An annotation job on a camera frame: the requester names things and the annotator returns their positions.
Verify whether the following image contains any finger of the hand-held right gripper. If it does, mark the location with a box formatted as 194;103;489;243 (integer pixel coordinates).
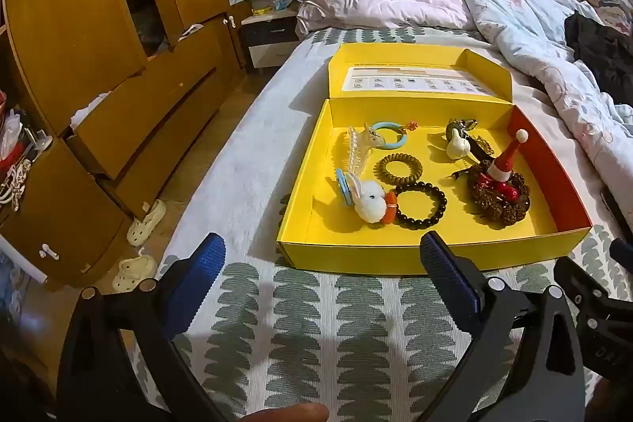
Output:
554;256;614;319
609;238;633;261

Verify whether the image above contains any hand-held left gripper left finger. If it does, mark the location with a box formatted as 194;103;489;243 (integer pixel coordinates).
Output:
56;233;228;422

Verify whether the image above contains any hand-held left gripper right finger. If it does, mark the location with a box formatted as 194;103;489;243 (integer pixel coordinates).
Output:
419;231;587;422

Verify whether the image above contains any black bead bracelet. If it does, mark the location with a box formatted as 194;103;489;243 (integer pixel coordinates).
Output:
394;181;447;230

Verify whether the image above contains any yellow cardboard box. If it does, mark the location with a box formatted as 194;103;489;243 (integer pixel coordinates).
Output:
276;42;593;275

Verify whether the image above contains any white plush rabbit hair clip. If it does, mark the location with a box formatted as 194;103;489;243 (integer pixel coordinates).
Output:
343;172;399;225

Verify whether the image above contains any red santa hat ornament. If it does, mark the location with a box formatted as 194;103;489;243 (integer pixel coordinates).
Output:
477;129;530;200

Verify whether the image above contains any person's left hand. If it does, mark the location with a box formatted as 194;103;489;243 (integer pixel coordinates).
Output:
246;403;330;422

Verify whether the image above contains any white sandal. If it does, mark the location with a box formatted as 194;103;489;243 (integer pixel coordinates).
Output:
113;255;158;293
127;199;166;247

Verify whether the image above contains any black duckbill hair clip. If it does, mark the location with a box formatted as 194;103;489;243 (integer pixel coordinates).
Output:
447;160;483;180

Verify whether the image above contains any blue hair clip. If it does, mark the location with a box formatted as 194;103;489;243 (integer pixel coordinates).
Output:
335;169;357;205

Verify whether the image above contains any clear plastic hair claw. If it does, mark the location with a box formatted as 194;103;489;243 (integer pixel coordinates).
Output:
331;124;384;178

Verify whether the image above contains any black clothing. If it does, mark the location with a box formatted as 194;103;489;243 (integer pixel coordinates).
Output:
564;11;633;106

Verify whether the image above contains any white cloth in drawer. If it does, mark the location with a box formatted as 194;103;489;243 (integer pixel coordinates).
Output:
69;92;112;129

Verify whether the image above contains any printed pillow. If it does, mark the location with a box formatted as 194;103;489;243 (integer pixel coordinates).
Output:
578;0;633;37

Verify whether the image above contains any dark and white nightstand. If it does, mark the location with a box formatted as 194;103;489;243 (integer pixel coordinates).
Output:
240;14;300;69

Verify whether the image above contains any light blue printed quilt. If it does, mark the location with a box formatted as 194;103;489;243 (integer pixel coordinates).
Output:
442;0;633;200

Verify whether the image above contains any wooden wardrobe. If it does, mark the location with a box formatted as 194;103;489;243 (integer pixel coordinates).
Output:
0;0;298;289

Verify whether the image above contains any brown spiral hair tie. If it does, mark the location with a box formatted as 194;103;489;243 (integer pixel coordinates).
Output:
378;153;423;185

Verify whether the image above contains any light blue hair ring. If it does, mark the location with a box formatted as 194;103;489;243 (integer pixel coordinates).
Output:
370;121;409;150

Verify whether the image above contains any black strap with metal clasp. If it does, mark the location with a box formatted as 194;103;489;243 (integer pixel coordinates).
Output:
446;118;488;156

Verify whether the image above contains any white beaded necklace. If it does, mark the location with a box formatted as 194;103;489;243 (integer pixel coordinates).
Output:
0;160;30;211

